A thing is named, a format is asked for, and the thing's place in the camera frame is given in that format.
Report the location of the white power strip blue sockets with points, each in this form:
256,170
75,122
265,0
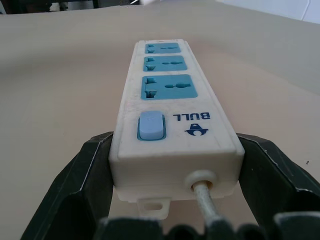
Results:
172,120

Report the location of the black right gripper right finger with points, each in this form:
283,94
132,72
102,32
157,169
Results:
272,185

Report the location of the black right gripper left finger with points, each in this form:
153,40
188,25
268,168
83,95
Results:
72,185

